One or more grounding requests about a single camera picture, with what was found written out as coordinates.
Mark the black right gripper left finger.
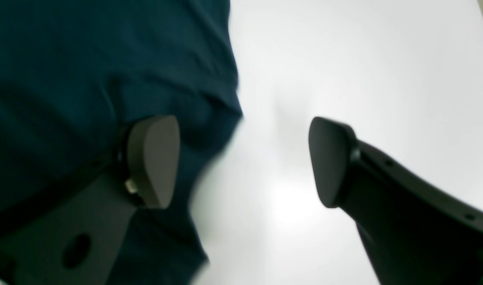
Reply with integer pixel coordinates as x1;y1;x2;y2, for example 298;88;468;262
0;116;180;285

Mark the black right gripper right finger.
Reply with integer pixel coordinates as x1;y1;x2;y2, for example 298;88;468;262
309;117;483;285

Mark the dark navy t-shirt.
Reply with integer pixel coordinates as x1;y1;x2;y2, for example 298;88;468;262
0;0;242;285

